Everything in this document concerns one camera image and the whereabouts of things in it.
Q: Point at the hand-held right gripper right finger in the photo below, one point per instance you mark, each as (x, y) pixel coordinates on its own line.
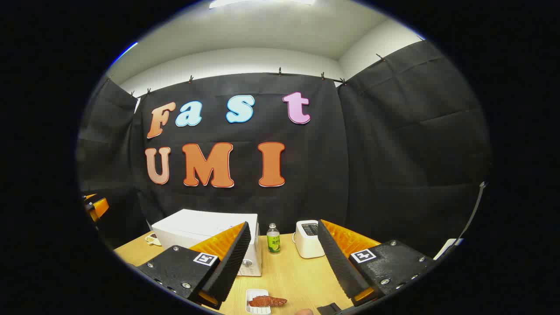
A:
(339, 262)

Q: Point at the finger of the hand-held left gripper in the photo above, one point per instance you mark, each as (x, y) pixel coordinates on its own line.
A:
(100, 208)
(89, 197)

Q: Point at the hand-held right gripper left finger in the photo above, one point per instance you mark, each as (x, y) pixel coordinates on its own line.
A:
(232, 262)

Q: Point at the white microwave oven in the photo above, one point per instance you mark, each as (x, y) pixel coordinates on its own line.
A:
(197, 227)

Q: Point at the white toaster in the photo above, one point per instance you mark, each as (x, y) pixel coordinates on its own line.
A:
(306, 245)

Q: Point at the green label drink bottle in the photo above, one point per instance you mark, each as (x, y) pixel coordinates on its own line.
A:
(273, 243)

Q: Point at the small white tray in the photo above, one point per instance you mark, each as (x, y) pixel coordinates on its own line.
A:
(253, 309)

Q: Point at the white flat object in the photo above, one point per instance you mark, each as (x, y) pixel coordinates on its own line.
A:
(448, 248)

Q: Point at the black backdrop cloth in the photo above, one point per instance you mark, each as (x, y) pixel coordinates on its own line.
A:
(372, 153)

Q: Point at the ceiling light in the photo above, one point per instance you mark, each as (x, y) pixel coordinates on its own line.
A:
(262, 2)

